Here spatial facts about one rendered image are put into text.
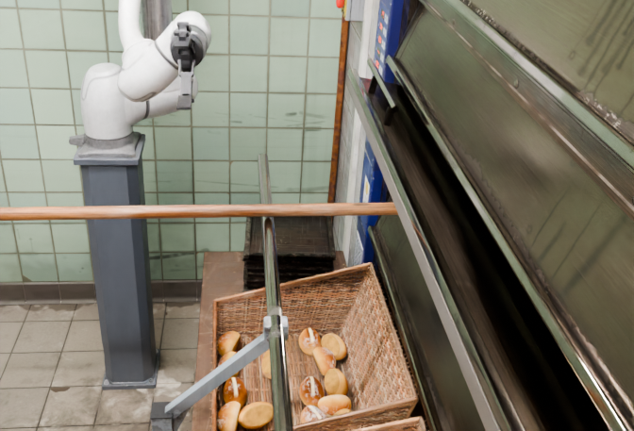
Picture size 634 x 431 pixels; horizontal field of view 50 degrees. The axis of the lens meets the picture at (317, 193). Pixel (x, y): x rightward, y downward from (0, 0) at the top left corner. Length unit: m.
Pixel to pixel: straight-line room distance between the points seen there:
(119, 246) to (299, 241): 0.65
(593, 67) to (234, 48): 1.99
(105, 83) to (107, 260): 0.64
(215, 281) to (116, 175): 0.49
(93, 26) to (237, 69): 0.55
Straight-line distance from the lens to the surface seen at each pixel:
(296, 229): 2.27
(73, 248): 3.20
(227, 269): 2.46
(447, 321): 0.97
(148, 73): 1.82
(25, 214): 1.65
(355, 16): 2.36
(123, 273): 2.54
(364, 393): 1.94
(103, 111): 2.26
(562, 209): 0.99
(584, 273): 0.93
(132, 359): 2.79
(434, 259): 1.04
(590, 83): 0.89
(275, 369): 1.21
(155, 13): 2.29
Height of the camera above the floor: 2.00
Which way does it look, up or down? 29 degrees down
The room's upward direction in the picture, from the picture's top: 4 degrees clockwise
